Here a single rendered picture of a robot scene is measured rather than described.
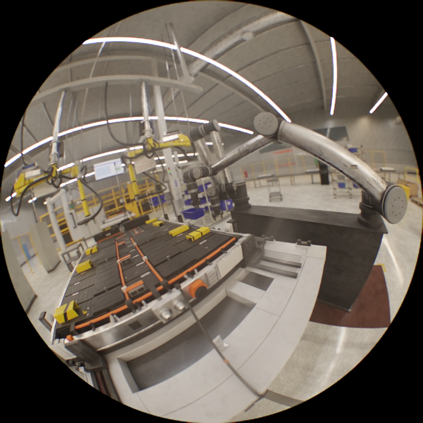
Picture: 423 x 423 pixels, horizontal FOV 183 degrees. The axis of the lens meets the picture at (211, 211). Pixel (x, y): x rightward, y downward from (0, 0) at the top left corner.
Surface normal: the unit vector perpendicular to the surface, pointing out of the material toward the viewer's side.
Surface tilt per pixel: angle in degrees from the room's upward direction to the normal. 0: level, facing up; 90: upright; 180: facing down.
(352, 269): 90
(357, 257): 90
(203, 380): 0
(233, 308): 0
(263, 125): 90
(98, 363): 0
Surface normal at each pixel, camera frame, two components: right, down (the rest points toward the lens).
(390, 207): -0.71, 0.33
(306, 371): -0.22, -0.95
